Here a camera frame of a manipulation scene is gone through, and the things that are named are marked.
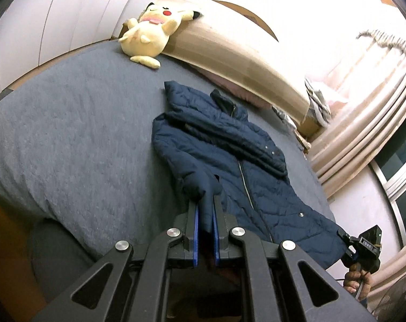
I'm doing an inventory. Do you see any window frame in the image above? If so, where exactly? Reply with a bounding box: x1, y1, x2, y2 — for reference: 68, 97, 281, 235
371, 119, 406, 246

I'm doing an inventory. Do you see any navy blue puffer jacket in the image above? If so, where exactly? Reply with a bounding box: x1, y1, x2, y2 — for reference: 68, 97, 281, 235
152, 81, 346, 268

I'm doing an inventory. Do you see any black cable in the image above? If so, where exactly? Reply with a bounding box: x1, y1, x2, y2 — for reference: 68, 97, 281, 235
334, 271, 373, 309

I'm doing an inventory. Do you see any beige curtain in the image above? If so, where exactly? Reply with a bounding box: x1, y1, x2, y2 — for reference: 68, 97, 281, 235
305, 30, 406, 322

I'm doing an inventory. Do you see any grey bed sheet mattress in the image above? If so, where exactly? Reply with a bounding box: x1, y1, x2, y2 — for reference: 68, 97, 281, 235
0, 42, 335, 256

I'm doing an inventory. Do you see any right hand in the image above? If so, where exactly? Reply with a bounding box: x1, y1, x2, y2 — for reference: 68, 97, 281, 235
343, 263, 373, 302

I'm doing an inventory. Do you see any pink pillow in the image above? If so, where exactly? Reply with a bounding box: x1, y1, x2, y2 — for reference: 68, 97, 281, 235
193, 65, 272, 110

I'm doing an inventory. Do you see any yellow Pikachu plush toy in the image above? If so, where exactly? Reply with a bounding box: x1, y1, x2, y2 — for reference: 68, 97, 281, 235
118, 2, 201, 69

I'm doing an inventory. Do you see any white wardrobe with purple panels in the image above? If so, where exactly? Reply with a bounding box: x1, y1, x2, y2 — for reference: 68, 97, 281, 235
0, 0, 129, 92

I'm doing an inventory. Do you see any wooden headboard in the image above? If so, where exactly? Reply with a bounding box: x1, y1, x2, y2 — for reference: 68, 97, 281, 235
214, 0, 278, 41

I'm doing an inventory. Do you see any pile of clothes and papers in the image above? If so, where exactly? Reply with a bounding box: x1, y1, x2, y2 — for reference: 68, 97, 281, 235
271, 79, 332, 154

